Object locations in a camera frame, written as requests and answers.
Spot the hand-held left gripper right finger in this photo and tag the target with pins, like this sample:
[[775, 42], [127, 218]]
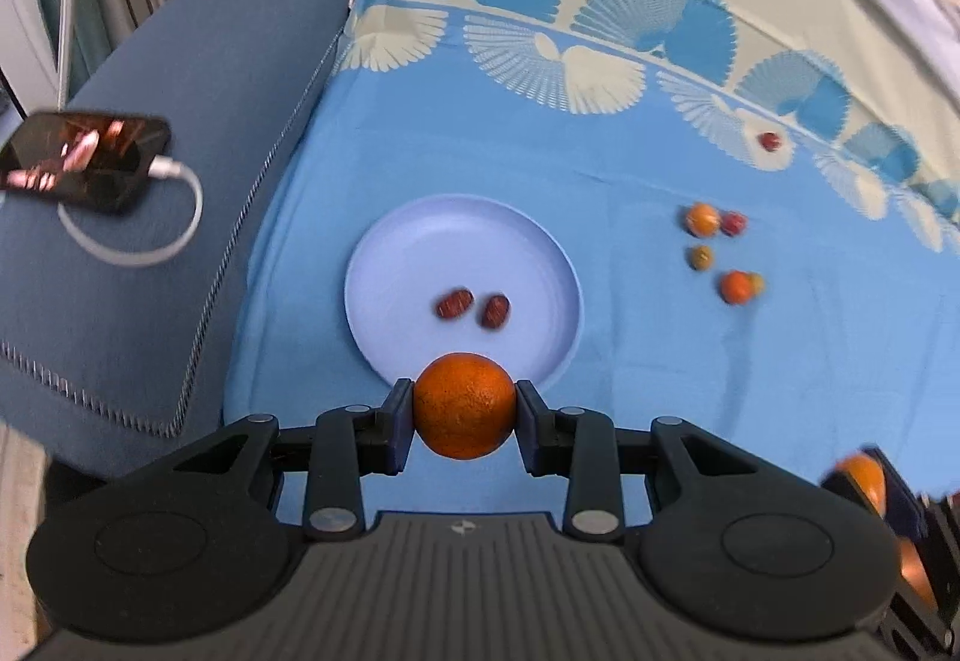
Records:
[[529, 425]]

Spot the blue sofa armrest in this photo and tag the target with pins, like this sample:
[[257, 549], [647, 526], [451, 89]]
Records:
[[195, 106]]

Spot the small green fruit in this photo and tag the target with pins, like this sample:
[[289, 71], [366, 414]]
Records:
[[702, 257], [758, 284]]

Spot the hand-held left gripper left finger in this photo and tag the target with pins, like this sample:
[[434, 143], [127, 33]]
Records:
[[399, 425]]

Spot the small red fruit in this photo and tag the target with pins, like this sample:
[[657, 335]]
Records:
[[770, 141], [733, 224]]

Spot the blue fan-print cloth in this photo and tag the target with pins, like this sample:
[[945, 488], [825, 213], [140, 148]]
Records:
[[637, 368]]

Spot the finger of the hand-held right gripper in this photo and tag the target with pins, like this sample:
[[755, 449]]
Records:
[[832, 485], [900, 496]]

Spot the pale blue round plate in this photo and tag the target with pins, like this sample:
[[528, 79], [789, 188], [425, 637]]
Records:
[[465, 241]]

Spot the red date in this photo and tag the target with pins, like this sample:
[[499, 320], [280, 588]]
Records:
[[454, 304], [495, 311]]

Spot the small orange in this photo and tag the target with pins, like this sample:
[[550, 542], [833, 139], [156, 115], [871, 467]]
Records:
[[735, 287], [701, 218]]

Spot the black smartphone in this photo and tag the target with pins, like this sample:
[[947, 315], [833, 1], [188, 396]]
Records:
[[82, 160]]

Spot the large plastic-wrapped orange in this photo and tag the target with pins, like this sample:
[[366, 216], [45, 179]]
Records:
[[862, 479]]

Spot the large deep orange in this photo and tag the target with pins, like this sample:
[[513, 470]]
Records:
[[465, 406]]

